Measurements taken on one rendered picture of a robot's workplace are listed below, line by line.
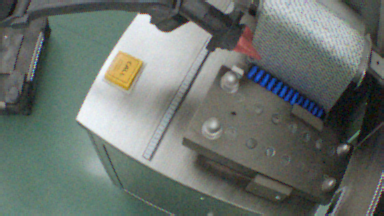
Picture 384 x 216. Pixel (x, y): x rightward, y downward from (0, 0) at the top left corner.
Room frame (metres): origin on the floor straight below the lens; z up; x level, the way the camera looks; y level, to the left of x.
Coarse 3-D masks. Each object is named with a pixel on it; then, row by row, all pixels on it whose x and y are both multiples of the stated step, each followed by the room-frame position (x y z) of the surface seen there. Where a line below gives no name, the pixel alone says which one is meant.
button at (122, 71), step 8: (120, 56) 0.46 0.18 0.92; (128, 56) 0.47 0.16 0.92; (112, 64) 0.44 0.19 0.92; (120, 64) 0.44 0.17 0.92; (128, 64) 0.45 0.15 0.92; (136, 64) 0.45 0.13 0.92; (112, 72) 0.42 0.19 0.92; (120, 72) 0.42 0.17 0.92; (128, 72) 0.43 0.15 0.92; (136, 72) 0.43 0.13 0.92; (112, 80) 0.41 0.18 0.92; (120, 80) 0.41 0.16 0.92; (128, 80) 0.41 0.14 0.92; (128, 88) 0.40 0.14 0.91
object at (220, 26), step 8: (216, 8) 0.51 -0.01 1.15; (208, 16) 0.48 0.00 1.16; (216, 16) 0.49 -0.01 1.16; (224, 16) 0.49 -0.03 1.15; (232, 16) 0.51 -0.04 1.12; (240, 16) 0.51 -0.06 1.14; (200, 24) 0.47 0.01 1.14; (208, 24) 0.47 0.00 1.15; (216, 24) 0.47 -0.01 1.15; (224, 24) 0.48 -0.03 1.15; (232, 24) 0.48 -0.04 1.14; (208, 32) 0.46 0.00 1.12; (216, 32) 0.46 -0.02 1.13; (224, 32) 0.46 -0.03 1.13; (216, 40) 0.45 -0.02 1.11; (224, 40) 0.44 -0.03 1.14; (208, 48) 0.44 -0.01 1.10; (216, 48) 0.43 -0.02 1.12; (224, 48) 0.43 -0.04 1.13
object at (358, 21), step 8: (320, 0) 0.59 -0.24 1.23; (328, 0) 0.60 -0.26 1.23; (336, 0) 0.61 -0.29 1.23; (336, 8) 0.58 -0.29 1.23; (344, 8) 0.60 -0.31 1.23; (344, 16) 0.57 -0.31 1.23; (352, 16) 0.58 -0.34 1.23; (360, 16) 0.60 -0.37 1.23; (352, 24) 0.56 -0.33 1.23; (360, 24) 0.57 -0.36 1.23
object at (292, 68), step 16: (256, 32) 0.46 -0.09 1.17; (256, 48) 0.46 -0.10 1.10; (272, 48) 0.45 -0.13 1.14; (288, 48) 0.44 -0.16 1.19; (256, 64) 0.46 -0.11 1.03; (272, 64) 0.45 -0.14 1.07; (288, 64) 0.44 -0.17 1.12; (304, 64) 0.43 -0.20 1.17; (288, 80) 0.44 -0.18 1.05; (304, 80) 0.43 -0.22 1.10; (320, 80) 0.42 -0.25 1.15; (336, 80) 0.41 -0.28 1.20; (320, 96) 0.41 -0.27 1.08; (336, 96) 0.40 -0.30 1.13
